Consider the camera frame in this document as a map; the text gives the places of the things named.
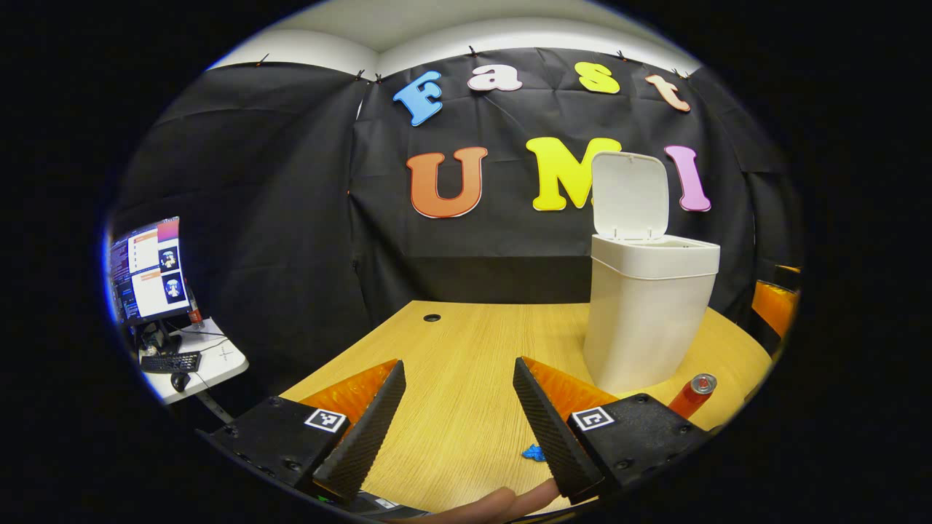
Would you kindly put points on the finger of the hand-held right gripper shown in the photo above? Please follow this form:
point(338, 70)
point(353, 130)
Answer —
point(775, 306)
point(790, 270)

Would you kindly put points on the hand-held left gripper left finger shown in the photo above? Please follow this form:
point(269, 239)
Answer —
point(368, 429)

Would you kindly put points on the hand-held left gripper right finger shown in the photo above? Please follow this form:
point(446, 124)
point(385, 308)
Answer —
point(550, 429)

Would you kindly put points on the blue paper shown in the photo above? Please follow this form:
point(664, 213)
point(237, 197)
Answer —
point(534, 453)

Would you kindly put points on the red pop can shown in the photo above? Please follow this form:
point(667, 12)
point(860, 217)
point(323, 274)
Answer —
point(688, 399)

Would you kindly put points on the white desktop garbage bin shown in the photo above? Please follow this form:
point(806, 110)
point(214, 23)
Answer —
point(641, 320)

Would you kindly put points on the wooden desktop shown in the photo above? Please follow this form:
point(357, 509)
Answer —
point(466, 364)

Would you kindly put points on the white side table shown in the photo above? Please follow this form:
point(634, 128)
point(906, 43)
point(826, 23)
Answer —
point(218, 356)

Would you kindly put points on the black computer mouse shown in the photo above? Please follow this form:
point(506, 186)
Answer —
point(180, 381)

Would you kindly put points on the black keyboard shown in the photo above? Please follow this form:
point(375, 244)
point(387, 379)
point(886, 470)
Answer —
point(171, 362)

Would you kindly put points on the small red bottle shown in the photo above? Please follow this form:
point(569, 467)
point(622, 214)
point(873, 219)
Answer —
point(195, 313)

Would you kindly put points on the black backdrop cloth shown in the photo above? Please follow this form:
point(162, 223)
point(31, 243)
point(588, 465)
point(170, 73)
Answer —
point(291, 218)

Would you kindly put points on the computer monitor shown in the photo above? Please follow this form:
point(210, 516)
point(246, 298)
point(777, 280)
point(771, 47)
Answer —
point(149, 269)

